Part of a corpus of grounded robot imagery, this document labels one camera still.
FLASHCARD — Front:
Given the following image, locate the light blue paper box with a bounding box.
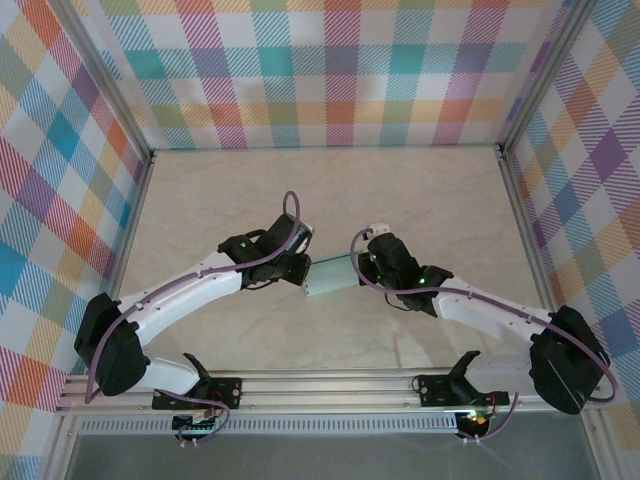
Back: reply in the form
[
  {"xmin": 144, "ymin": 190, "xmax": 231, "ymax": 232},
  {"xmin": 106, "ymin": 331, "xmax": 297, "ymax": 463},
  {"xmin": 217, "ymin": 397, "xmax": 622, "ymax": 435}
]
[{"xmin": 304, "ymin": 253, "xmax": 364, "ymax": 299}]

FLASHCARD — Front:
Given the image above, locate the small controller circuit board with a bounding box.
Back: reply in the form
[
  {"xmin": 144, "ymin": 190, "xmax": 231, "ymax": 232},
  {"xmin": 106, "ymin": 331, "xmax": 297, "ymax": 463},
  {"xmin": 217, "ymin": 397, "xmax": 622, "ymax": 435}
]
[
  {"xmin": 457, "ymin": 408, "xmax": 496, "ymax": 432},
  {"xmin": 172, "ymin": 409, "xmax": 224, "ymax": 434}
]

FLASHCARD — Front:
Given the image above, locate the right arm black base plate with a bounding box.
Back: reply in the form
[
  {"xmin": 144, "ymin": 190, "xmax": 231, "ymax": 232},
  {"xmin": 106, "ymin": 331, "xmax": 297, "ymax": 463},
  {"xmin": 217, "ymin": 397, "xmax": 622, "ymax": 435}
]
[{"xmin": 417, "ymin": 373, "xmax": 511, "ymax": 407}]

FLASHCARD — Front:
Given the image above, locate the long aluminium mounting rail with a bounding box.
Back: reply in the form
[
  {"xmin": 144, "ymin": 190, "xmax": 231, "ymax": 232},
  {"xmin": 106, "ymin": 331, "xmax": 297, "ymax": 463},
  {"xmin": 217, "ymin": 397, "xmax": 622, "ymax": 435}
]
[{"xmin": 53, "ymin": 368, "xmax": 607, "ymax": 417}]

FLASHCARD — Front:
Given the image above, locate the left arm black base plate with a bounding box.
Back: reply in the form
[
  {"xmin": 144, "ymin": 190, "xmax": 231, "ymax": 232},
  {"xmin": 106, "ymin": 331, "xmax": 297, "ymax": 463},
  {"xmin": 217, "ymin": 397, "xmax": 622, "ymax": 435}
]
[{"xmin": 152, "ymin": 377, "xmax": 244, "ymax": 411}]

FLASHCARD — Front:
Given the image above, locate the aluminium table side rail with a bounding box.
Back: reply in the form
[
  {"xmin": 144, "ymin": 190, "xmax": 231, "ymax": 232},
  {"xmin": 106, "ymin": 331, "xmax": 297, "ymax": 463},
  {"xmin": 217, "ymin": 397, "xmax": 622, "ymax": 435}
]
[
  {"xmin": 84, "ymin": 149, "xmax": 157, "ymax": 376},
  {"xmin": 497, "ymin": 143, "xmax": 591, "ymax": 371}
]

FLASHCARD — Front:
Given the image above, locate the grey slotted cable duct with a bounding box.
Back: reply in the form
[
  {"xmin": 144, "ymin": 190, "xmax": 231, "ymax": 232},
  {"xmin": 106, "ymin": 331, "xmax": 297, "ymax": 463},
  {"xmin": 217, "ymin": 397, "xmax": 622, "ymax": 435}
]
[{"xmin": 79, "ymin": 417, "xmax": 461, "ymax": 436}]

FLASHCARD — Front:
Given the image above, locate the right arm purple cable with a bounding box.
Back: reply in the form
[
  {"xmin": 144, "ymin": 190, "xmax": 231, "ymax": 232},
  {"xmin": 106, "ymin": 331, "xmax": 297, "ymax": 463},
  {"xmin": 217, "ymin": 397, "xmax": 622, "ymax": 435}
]
[{"xmin": 349, "ymin": 228, "xmax": 621, "ymax": 444}]

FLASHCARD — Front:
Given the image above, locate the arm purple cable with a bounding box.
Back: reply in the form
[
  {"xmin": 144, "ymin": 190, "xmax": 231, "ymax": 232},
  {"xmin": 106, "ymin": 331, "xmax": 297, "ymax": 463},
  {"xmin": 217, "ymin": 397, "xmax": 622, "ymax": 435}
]
[
  {"xmin": 83, "ymin": 191, "xmax": 304, "ymax": 446},
  {"xmin": 349, "ymin": 228, "xmax": 621, "ymax": 444}
]

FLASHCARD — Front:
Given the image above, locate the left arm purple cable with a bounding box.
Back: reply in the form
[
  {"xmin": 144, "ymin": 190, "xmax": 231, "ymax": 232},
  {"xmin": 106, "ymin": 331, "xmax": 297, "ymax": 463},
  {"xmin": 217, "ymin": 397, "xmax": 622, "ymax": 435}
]
[{"xmin": 83, "ymin": 191, "xmax": 304, "ymax": 446}]

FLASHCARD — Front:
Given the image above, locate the aluminium frame post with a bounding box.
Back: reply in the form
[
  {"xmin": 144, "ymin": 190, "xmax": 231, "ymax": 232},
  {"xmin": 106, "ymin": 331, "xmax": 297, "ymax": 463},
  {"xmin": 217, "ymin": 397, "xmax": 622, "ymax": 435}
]
[
  {"xmin": 47, "ymin": 0, "xmax": 155, "ymax": 164},
  {"xmin": 497, "ymin": 0, "xmax": 601, "ymax": 159}
]

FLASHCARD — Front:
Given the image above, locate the aluminium frame leg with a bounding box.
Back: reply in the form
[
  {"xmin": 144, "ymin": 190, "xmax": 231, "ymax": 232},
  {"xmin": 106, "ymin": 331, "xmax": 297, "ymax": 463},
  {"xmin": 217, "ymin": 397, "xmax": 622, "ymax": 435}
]
[
  {"xmin": 579, "ymin": 407, "xmax": 624, "ymax": 480},
  {"xmin": 42, "ymin": 414, "xmax": 84, "ymax": 480}
]

